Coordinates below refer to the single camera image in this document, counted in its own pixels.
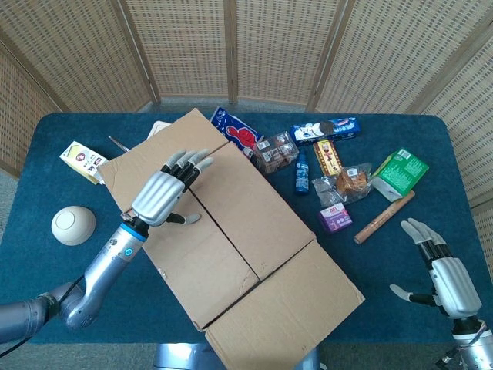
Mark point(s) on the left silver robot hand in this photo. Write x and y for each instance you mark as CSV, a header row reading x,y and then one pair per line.
x,y
159,194

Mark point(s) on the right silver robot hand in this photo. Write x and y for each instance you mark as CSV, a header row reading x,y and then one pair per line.
x,y
454,285

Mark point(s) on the large brown cardboard box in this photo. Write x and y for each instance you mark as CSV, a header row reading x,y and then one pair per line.
x,y
250,231

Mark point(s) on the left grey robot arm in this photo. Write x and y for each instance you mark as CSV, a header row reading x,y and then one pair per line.
x,y
104,266

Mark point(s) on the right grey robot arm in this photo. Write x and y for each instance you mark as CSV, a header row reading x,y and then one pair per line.
x,y
477,348

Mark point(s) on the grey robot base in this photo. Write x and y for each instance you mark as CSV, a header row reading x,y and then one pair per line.
x,y
181,356

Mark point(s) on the white yellow carton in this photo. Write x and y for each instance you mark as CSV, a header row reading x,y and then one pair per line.
x,y
82,160

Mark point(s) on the clear pack brown chocolates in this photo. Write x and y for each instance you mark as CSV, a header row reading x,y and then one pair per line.
x,y
275,152

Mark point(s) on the small purple box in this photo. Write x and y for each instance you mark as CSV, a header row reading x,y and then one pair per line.
x,y
335,219

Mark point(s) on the yellow red snack bar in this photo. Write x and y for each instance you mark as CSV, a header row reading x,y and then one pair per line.
x,y
327,158

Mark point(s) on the blue Oreo cookie pack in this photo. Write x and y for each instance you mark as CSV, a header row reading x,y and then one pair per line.
x,y
325,131

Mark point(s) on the beige lidded lunch container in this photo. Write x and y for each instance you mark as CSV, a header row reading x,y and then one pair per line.
x,y
158,128

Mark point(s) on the blue tablecloth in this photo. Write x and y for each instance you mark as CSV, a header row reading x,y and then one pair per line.
x,y
385,308

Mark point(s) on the beige round bowl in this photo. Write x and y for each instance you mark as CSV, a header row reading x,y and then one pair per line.
x,y
73,225

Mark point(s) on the wooden rolling pin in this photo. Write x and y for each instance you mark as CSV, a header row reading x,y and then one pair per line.
x,y
385,216

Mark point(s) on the blue red snack bag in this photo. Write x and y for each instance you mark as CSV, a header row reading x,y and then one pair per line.
x,y
240,135

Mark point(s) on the green white carton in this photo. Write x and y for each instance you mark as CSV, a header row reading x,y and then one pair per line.
x,y
402,171

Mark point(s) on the small blue bottle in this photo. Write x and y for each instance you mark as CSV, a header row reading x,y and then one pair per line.
x,y
302,175

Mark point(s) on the clear bagged brown cake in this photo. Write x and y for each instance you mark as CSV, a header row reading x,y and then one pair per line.
x,y
348,183

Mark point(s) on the bamboo folding screen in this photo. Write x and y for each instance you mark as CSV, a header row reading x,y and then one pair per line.
x,y
269,46

